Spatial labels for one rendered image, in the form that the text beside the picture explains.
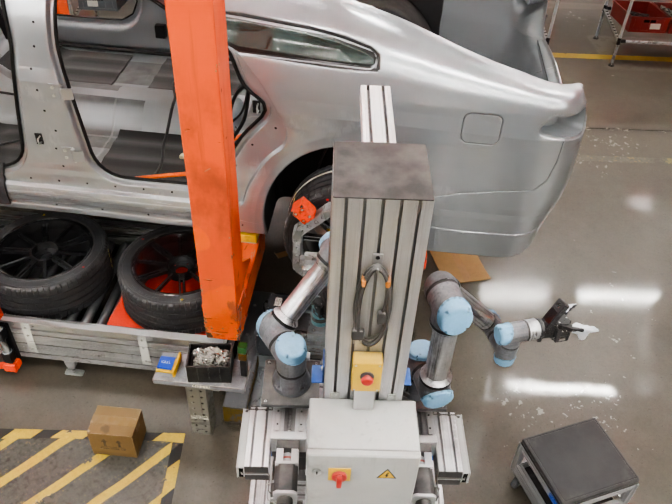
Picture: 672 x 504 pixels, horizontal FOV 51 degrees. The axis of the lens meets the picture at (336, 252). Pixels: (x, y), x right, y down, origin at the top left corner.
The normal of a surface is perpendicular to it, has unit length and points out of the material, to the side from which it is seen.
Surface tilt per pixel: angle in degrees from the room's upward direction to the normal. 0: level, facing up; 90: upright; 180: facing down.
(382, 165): 0
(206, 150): 90
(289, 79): 80
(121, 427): 0
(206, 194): 90
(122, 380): 0
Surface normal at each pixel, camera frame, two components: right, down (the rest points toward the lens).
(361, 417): 0.04, -0.75
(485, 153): -0.11, 0.66
